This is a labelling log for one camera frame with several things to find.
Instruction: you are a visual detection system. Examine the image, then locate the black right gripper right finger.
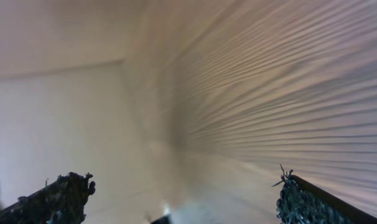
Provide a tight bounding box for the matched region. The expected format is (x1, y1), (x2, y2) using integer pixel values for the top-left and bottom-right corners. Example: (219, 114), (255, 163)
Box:
(275, 169), (377, 224)

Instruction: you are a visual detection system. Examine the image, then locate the Samsung Galaxy smartphone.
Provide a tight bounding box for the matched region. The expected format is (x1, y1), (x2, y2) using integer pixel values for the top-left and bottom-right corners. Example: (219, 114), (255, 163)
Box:
(149, 207), (209, 224)

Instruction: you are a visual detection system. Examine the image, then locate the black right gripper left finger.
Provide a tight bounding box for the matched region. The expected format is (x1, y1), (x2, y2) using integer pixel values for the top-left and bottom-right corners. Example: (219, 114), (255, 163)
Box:
(0, 172), (96, 224)

